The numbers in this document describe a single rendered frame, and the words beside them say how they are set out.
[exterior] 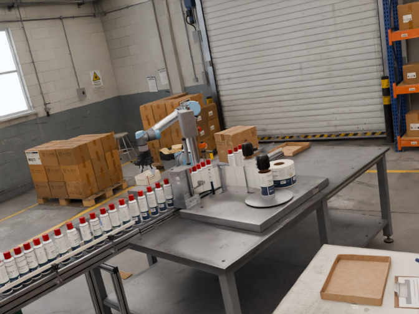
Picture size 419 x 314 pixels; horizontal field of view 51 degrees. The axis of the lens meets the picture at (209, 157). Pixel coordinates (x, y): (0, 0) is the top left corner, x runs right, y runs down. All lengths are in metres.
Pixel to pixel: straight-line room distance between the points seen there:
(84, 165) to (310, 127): 3.75
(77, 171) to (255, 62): 3.56
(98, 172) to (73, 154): 0.51
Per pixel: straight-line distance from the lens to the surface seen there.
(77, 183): 6.56
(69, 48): 9.47
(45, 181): 7.12
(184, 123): 3.17
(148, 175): 3.45
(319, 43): 7.41
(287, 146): 4.31
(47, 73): 9.09
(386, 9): 6.39
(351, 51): 7.27
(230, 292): 2.37
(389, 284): 2.07
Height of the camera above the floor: 1.89
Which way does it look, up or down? 14 degrees down
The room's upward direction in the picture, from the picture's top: 11 degrees counter-clockwise
